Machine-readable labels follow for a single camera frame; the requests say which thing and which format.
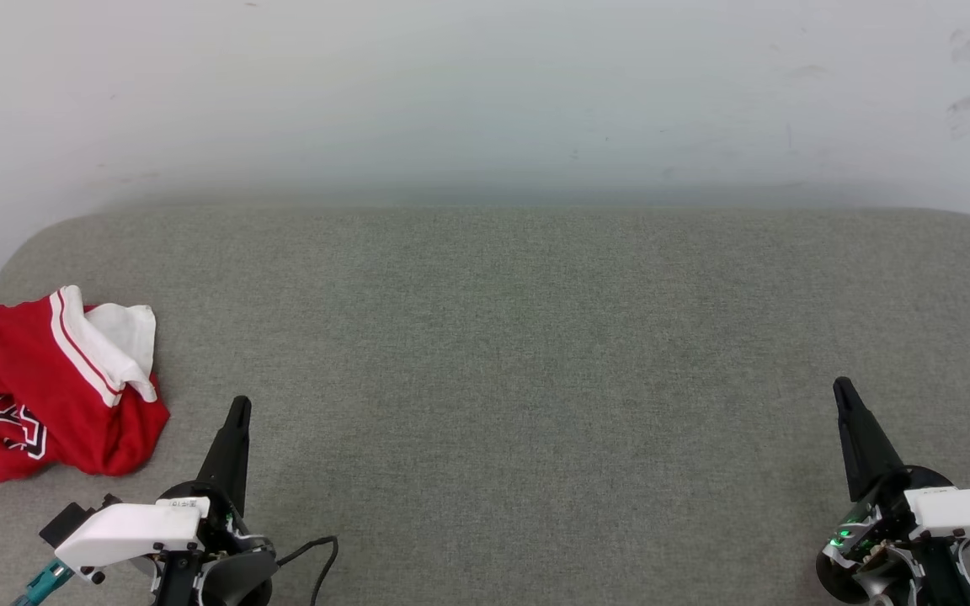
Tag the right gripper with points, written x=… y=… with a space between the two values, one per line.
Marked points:
x=881 y=555

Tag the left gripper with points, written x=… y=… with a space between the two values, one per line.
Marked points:
x=232 y=572

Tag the red and white jersey shirt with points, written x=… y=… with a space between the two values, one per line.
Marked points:
x=47 y=396

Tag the grey fabric sofa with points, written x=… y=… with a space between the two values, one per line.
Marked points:
x=535 y=379

